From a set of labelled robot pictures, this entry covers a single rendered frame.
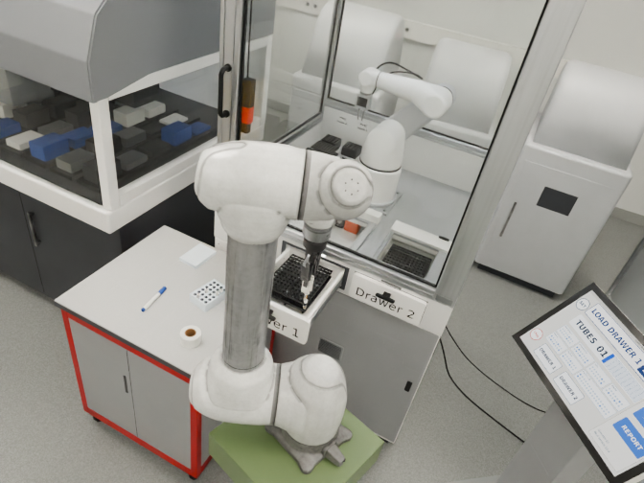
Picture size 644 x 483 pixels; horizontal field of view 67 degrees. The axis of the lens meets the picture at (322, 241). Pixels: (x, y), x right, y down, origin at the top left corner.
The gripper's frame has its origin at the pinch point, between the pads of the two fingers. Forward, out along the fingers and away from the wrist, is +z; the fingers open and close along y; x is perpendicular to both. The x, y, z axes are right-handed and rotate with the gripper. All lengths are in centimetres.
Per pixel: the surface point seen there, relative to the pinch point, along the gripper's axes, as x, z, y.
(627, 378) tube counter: -97, -13, 4
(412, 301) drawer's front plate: -33.2, 7.3, 21.7
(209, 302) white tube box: 32.7, 19.0, -10.1
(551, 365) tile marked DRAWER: -80, -1, 10
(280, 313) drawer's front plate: 3.9, 8.0, -10.3
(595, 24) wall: -68, -48, 352
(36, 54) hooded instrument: 111, -48, -1
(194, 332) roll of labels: 28.9, 19.8, -23.9
